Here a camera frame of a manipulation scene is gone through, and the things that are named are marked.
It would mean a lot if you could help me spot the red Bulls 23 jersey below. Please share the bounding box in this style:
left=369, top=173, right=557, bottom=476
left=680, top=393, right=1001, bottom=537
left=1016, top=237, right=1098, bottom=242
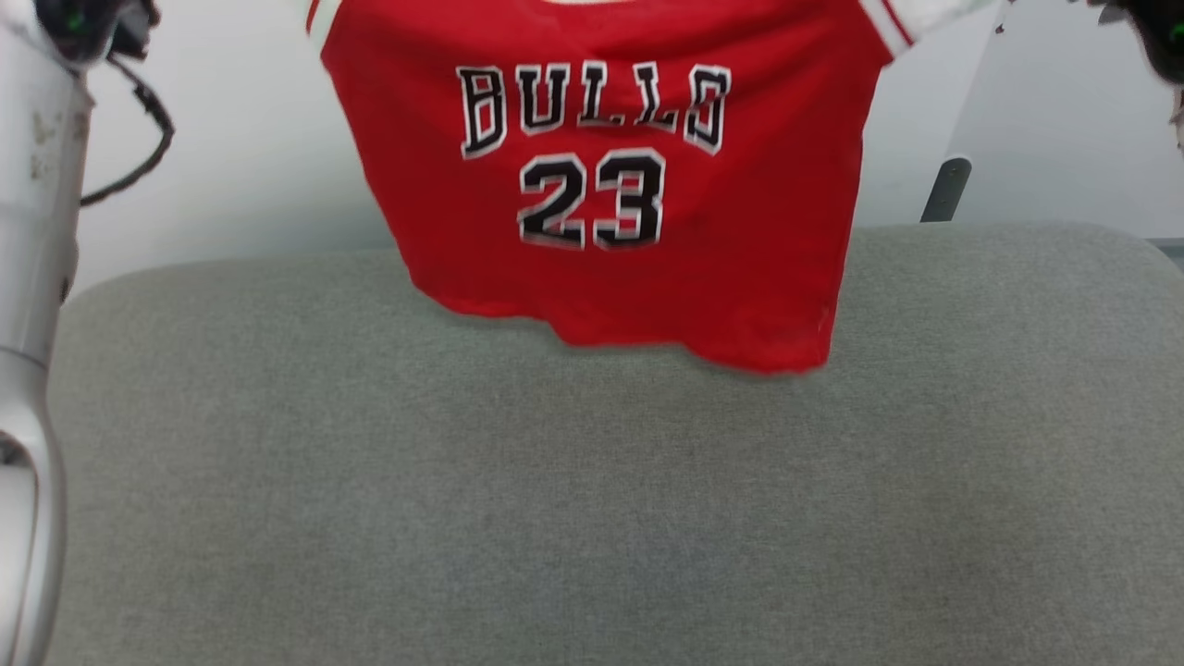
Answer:
left=303, top=0, right=1005, bottom=376

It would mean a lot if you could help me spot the grey partition panel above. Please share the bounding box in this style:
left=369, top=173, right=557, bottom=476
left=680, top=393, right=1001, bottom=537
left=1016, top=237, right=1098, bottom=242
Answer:
left=942, top=0, right=1184, bottom=243

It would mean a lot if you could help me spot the black post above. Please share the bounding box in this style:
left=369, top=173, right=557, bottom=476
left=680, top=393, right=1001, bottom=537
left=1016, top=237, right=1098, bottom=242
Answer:
left=920, top=157, right=973, bottom=224

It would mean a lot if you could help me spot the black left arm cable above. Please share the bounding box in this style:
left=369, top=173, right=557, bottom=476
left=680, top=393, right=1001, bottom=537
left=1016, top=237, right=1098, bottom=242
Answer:
left=80, top=55, right=176, bottom=207

